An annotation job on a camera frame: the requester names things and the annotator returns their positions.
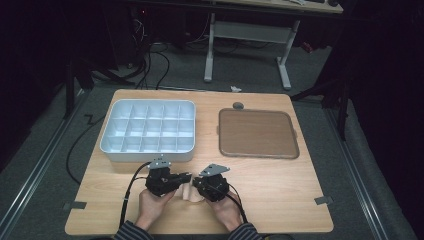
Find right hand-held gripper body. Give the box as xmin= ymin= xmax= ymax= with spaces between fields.
xmin=193 ymin=162 xmax=232 ymax=203

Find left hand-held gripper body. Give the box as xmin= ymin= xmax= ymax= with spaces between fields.
xmin=144 ymin=154 xmax=183 ymax=198

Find beige cloth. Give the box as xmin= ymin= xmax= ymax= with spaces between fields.
xmin=180 ymin=181 xmax=205 ymax=203

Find white divided storage box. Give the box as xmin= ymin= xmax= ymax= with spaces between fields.
xmin=99 ymin=98 xmax=197 ymax=164

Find brown tray with grey rim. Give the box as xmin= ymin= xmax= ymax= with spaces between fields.
xmin=217 ymin=107 xmax=300 ymax=160

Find grey tape piece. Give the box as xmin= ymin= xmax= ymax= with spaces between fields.
xmin=313 ymin=195 xmax=335 ymax=206
xmin=62 ymin=200 xmax=88 ymax=211

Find dark metal stand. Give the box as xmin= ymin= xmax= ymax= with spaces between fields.
xmin=62 ymin=54 xmax=136 ymax=120
xmin=289 ymin=56 xmax=355 ymax=142

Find dark equipment cabinet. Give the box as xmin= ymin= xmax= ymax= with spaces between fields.
xmin=99 ymin=5 xmax=152 ymax=68

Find white-legged desk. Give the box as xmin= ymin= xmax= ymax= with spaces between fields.
xmin=203 ymin=0 xmax=345 ymax=91

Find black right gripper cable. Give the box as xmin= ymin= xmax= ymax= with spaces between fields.
xmin=226 ymin=183 xmax=250 ymax=225

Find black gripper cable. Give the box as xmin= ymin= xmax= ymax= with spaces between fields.
xmin=118 ymin=161 xmax=153 ymax=230
xmin=226 ymin=183 xmax=250 ymax=225

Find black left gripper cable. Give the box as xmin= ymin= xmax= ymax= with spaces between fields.
xmin=118 ymin=161 xmax=153 ymax=230

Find black floor cable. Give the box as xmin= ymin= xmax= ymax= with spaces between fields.
xmin=65 ymin=113 xmax=108 ymax=186

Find bundle of black cables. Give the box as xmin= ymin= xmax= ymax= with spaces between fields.
xmin=132 ymin=18 xmax=172 ymax=91

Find aluminium floor rail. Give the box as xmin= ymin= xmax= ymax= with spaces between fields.
xmin=323 ymin=107 xmax=391 ymax=240
xmin=0 ymin=89 xmax=88 ymax=234

